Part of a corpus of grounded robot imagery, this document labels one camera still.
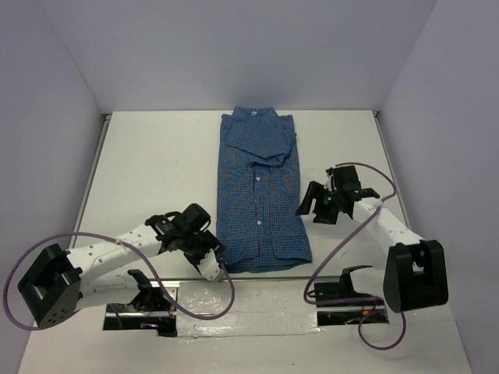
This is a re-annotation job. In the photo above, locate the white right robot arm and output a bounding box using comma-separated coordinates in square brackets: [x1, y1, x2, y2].
[296, 162, 449, 313]

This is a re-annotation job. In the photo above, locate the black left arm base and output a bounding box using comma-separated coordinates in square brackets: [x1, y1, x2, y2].
[103, 287, 178, 337]

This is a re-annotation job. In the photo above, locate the white taped cover sheet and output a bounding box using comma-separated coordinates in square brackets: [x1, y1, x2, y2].
[176, 280, 320, 337]

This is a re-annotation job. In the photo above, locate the blue checkered long sleeve shirt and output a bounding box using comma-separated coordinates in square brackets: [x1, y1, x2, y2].
[216, 107, 313, 273]

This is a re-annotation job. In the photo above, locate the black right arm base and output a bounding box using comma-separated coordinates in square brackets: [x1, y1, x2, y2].
[306, 266, 388, 327]

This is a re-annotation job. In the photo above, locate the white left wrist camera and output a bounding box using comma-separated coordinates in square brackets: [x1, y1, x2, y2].
[196, 250, 224, 282]

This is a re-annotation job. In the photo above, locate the aluminium table edge rail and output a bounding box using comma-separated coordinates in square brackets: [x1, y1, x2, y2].
[66, 113, 112, 255]

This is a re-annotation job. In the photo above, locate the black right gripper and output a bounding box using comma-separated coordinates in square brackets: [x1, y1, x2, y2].
[296, 181, 342, 226]

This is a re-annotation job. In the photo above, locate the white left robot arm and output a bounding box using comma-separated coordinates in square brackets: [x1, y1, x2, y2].
[17, 203, 225, 329]

